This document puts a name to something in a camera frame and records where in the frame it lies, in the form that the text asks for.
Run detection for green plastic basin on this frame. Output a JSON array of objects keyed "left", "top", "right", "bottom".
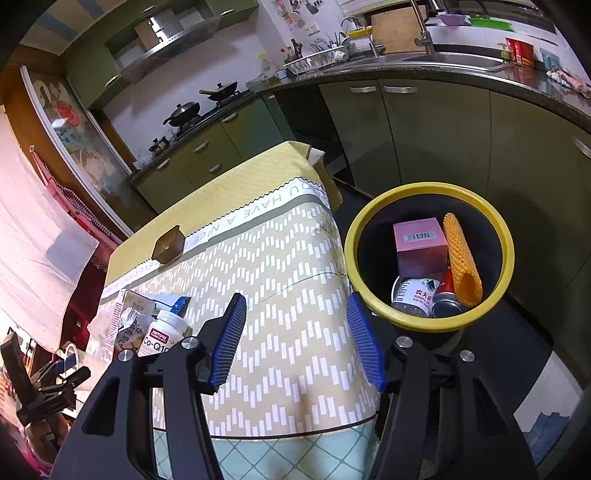
[{"left": 467, "top": 15, "right": 513, "bottom": 32}]

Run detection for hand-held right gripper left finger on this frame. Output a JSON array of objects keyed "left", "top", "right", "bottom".
[{"left": 52, "top": 292, "right": 247, "bottom": 480}]

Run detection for green base cabinets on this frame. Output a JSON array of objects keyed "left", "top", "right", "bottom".
[{"left": 129, "top": 76, "right": 591, "bottom": 296}]

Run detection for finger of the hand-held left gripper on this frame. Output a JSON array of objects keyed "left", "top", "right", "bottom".
[{"left": 32, "top": 366, "right": 92, "bottom": 411}]

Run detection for pink crumpled cloth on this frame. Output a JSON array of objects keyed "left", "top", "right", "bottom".
[{"left": 547, "top": 69, "right": 591, "bottom": 95}]

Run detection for black wok with lid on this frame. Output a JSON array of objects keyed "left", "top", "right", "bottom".
[
  {"left": 163, "top": 102, "right": 202, "bottom": 127},
  {"left": 199, "top": 82, "right": 238, "bottom": 102}
]

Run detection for small steel faucet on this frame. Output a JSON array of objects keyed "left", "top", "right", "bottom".
[{"left": 341, "top": 16, "right": 377, "bottom": 58}]

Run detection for white blue plastic packet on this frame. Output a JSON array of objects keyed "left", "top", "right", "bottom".
[{"left": 150, "top": 293, "right": 192, "bottom": 320}]

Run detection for steel range hood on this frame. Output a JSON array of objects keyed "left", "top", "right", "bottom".
[{"left": 104, "top": 0, "right": 222, "bottom": 81}]

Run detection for tall steel faucet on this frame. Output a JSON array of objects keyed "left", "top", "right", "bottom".
[{"left": 409, "top": 0, "right": 437, "bottom": 56}]

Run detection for pink cardboard box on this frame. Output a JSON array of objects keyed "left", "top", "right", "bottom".
[{"left": 392, "top": 217, "right": 451, "bottom": 280}]

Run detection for red paper cup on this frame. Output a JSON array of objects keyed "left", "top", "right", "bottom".
[{"left": 504, "top": 38, "right": 536, "bottom": 65}]

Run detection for wooden cutting board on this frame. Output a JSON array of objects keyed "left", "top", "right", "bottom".
[{"left": 369, "top": 4, "right": 428, "bottom": 55}]

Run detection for white curtain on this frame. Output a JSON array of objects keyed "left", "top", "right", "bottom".
[{"left": 0, "top": 106, "right": 100, "bottom": 354}]

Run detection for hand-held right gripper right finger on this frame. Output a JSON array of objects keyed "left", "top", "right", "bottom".
[{"left": 346, "top": 291, "right": 539, "bottom": 480}]

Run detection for black bin with yellow rim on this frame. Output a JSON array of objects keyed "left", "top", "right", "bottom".
[{"left": 344, "top": 182, "right": 515, "bottom": 358}]

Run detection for white supplement bottle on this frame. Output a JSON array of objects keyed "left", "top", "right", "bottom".
[{"left": 137, "top": 308, "right": 194, "bottom": 358}]

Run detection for black gas stove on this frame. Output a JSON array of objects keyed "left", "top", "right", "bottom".
[{"left": 161, "top": 90, "right": 254, "bottom": 134}]

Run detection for red metal can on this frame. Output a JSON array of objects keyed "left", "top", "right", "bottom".
[{"left": 431, "top": 267, "right": 465, "bottom": 319}]

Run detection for green wall cabinets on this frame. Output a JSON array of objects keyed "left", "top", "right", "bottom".
[{"left": 60, "top": 0, "right": 259, "bottom": 109}]

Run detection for sliding door with picture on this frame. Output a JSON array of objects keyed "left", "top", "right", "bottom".
[{"left": 18, "top": 65, "right": 148, "bottom": 236}]

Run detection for steel sink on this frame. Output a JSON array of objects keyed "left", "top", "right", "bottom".
[{"left": 351, "top": 51, "right": 515, "bottom": 70}]

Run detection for white dish rack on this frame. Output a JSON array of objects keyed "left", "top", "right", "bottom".
[{"left": 283, "top": 41, "right": 352, "bottom": 77}]

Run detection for blue floor rag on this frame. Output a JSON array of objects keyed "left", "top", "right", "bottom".
[{"left": 524, "top": 411, "right": 573, "bottom": 457}]

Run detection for group of sauce bottles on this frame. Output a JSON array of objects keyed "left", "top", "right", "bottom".
[{"left": 279, "top": 41, "right": 305, "bottom": 65}]

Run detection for brown plastic tray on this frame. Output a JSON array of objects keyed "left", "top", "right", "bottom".
[{"left": 151, "top": 225, "right": 185, "bottom": 265}]

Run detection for dark stone countertop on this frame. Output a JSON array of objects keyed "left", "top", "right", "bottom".
[{"left": 129, "top": 58, "right": 591, "bottom": 181}]

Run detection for orange foam net sleeve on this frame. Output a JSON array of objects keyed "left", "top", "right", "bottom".
[{"left": 442, "top": 212, "right": 484, "bottom": 311}]

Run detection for red checked apron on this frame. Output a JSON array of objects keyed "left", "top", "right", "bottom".
[{"left": 30, "top": 148, "right": 127, "bottom": 268}]

